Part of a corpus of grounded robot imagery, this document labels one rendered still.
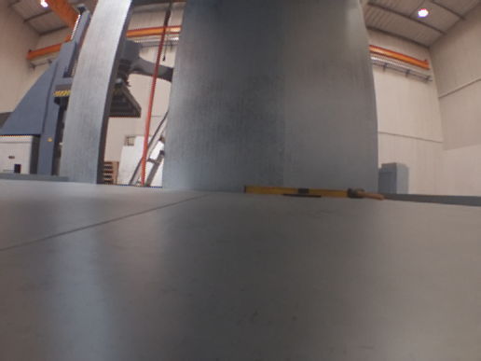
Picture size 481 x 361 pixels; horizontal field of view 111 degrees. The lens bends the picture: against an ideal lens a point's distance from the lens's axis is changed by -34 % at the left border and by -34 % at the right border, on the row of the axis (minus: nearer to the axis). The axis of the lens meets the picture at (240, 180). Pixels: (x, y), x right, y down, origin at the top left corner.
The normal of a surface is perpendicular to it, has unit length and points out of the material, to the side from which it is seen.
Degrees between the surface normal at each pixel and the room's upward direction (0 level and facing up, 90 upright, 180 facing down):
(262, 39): 90
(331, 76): 90
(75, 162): 90
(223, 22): 90
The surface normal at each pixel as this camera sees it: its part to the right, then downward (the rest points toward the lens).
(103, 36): 0.01, -0.03
